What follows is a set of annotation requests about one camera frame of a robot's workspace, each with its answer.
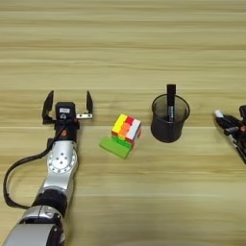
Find multicolour puzzle cube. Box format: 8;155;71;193
111;113;142;150

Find black marker pen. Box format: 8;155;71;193
165;84;177;123

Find black mesh pen cup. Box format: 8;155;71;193
150;93;191;144

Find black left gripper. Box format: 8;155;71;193
41;89;94;143

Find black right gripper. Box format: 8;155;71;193
216;114;246;164

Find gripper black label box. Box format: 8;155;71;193
55;101;77;122
238;105;246;122

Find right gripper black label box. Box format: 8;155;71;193
238;105;246;122

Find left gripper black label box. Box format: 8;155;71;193
55;101;77;122

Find green rectangular block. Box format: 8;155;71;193
99;136;133;160

